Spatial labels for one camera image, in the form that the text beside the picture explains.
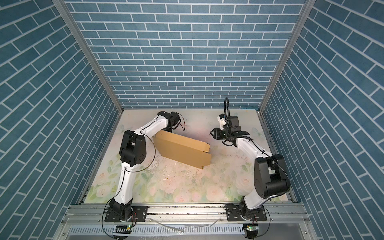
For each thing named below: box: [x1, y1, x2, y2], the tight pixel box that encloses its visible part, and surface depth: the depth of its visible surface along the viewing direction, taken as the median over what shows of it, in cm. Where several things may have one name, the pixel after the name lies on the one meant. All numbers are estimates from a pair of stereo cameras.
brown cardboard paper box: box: [152, 129, 212, 170], surface depth 77 cm
